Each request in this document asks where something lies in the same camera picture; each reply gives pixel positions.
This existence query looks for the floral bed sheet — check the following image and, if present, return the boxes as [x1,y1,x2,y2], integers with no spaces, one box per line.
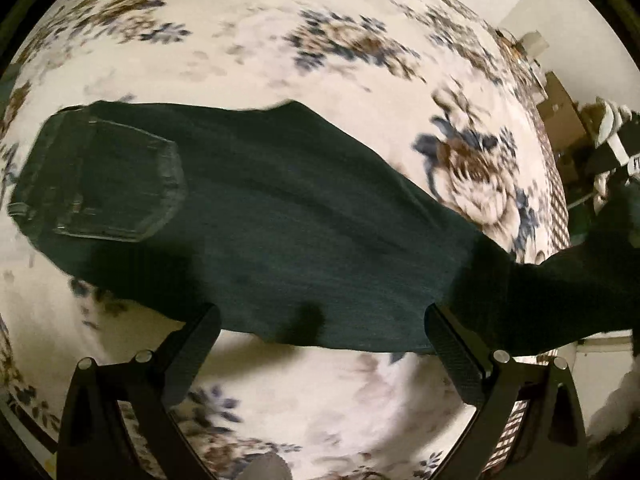
[0,0,572,480]

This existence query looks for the white box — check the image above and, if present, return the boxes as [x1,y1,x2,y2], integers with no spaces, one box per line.
[520,30,549,57]

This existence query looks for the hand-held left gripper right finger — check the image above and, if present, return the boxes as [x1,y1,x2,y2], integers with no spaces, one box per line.
[423,305,589,480]

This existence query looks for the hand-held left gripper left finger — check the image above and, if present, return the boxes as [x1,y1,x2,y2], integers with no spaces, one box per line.
[56,304,223,480]

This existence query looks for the dark green pants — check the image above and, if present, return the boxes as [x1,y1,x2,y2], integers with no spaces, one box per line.
[7,100,640,357]

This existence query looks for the brown cardboard box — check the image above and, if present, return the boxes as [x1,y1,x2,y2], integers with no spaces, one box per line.
[537,72,595,182]

